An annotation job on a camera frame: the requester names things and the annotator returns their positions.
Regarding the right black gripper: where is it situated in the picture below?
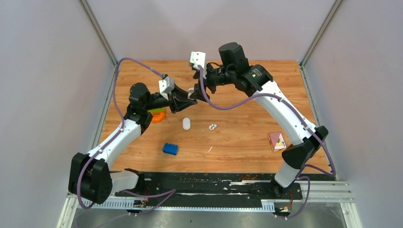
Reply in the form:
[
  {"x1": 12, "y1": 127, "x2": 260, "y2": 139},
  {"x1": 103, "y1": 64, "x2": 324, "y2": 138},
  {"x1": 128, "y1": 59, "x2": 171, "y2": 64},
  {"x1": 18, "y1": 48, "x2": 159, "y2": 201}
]
[{"x1": 191, "y1": 62, "x2": 236, "y2": 101}]

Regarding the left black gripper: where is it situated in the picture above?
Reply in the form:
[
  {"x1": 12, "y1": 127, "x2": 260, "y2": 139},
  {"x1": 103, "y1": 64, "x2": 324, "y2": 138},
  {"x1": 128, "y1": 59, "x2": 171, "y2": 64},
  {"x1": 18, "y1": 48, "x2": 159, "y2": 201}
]
[{"x1": 144, "y1": 82, "x2": 198, "y2": 114}]

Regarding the white oval pill case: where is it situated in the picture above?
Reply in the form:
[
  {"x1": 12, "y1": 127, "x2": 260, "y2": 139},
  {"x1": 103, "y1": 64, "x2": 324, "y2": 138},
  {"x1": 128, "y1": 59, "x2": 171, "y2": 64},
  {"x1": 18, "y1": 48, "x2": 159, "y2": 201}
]
[{"x1": 182, "y1": 117, "x2": 191, "y2": 130}]

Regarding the white earbud charging case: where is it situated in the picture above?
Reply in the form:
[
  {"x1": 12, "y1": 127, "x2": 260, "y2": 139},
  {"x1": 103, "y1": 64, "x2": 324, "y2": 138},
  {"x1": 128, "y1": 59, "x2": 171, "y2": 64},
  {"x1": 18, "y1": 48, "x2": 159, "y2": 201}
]
[{"x1": 188, "y1": 88, "x2": 196, "y2": 99}]

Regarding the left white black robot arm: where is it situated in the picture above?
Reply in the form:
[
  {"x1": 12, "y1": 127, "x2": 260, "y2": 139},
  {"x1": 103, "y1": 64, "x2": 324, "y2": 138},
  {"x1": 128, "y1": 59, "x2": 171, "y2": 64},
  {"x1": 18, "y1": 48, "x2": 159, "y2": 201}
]
[{"x1": 68, "y1": 83, "x2": 197, "y2": 204}]

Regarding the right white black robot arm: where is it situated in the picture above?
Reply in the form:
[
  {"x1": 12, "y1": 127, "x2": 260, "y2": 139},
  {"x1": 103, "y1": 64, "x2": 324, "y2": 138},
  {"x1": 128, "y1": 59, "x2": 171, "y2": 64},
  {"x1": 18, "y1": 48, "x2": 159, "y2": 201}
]
[{"x1": 189, "y1": 42, "x2": 328, "y2": 199}]

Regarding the green toy block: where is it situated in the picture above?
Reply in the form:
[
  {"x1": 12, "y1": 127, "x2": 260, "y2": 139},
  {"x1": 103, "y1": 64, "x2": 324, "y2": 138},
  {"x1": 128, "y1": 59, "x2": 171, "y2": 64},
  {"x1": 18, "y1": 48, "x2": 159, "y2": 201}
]
[{"x1": 149, "y1": 107, "x2": 166, "y2": 114}]

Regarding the white eartips cluster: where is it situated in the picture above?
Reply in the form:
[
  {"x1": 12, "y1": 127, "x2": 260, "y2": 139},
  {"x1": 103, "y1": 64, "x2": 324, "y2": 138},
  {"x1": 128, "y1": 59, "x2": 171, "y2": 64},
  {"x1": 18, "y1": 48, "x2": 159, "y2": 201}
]
[{"x1": 209, "y1": 124, "x2": 217, "y2": 130}]

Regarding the blue toy brick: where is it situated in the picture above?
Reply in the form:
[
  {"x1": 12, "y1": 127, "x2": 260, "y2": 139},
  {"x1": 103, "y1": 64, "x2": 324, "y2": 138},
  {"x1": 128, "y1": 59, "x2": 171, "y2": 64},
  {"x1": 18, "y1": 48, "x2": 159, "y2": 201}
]
[{"x1": 163, "y1": 143, "x2": 179, "y2": 156}]

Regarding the red card box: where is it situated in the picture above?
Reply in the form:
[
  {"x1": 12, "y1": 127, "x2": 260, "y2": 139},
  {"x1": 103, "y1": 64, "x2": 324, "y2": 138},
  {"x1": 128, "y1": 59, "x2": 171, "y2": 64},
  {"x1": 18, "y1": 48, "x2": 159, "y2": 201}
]
[{"x1": 268, "y1": 132, "x2": 287, "y2": 152}]

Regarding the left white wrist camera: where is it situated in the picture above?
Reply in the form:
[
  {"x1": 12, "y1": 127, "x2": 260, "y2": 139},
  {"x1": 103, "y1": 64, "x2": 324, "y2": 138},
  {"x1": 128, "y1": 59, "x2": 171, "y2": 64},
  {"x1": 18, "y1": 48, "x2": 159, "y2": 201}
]
[{"x1": 158, "y1": 75, "x2": 174, "y2": 100}]

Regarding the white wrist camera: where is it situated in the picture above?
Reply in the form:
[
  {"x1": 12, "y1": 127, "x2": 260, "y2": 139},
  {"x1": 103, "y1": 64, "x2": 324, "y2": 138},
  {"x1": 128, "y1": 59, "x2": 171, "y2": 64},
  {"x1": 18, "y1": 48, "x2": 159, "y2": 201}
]
[
  {"x1": 189, "y1": 51, "x2": 207, "y2": 79},
  {"x1": 158, "y1": 75, "x2": 174, "y2": 100}
]

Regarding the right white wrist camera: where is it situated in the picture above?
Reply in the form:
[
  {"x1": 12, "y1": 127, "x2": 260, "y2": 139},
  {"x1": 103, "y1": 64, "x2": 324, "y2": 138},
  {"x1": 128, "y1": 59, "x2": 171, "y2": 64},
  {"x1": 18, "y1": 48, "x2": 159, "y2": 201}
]
[{"x1": 189, "y1": 51, "x2": 207, "y2": 79}]

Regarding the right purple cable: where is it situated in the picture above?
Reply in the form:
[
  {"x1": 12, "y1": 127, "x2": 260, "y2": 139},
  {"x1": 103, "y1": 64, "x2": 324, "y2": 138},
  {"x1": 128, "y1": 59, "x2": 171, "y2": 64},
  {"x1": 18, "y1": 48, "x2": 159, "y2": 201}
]
[{"x1": 197, "y1": 64, "x2": 337, "y2": 220}]

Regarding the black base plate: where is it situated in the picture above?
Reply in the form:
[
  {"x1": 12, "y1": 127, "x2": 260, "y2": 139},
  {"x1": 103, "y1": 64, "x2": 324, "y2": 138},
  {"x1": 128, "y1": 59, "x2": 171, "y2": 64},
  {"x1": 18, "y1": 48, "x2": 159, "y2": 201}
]
[{"x1": 108, "y1": 171, "x2": 336, "y2": 209}]

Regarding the aluminium rail frame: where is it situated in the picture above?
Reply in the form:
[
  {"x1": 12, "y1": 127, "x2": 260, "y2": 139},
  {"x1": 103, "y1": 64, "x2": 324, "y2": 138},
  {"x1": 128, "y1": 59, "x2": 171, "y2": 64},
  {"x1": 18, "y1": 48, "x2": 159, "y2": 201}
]
[{"x1": 57, "y1": 181, "x2": 362, "y2": 228}]

